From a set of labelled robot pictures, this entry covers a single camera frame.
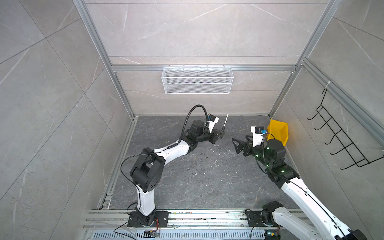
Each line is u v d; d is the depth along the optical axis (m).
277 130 1.11
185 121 0.66
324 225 0.41
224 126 0.82
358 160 0.59
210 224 0.73
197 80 1.01
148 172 0.48
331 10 0.70
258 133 0.61
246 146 0.64
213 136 0.75
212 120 0.75
